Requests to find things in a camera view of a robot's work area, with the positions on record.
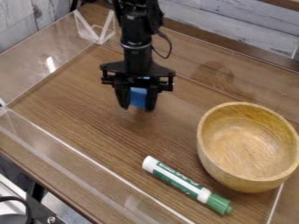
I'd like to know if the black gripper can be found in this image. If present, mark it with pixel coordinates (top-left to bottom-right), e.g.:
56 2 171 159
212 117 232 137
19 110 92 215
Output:
99 43 176 112

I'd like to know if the blue foam block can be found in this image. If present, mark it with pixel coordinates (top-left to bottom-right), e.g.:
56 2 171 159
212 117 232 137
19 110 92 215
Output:
131 87 147 109

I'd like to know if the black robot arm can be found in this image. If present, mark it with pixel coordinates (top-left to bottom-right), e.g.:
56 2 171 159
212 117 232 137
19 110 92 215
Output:
100 0 176 112

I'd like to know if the brown wooden bowl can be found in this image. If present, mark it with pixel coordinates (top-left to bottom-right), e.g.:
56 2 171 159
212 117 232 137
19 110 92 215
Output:
196 101 299 193

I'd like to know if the green white marker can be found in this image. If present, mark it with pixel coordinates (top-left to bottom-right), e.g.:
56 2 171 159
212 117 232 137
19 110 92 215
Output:
141 156 232 215

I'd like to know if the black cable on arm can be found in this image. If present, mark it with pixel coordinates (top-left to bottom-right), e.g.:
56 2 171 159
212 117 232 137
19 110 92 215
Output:
151 30 173 60

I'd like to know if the clear acrylic tray wall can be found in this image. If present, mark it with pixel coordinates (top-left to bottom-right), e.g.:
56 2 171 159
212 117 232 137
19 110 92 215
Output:
0 9 299 224

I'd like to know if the black equipment with cable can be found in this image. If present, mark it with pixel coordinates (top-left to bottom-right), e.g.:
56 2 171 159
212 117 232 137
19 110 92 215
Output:
0 196 68 224

